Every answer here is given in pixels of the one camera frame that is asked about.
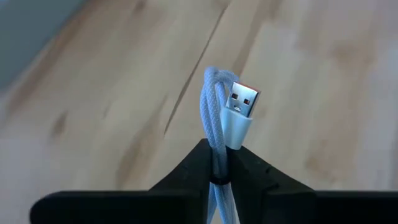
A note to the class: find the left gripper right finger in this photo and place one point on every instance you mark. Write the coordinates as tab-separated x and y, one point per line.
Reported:
295	208

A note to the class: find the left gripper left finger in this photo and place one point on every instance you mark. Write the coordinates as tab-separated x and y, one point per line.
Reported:
124	208

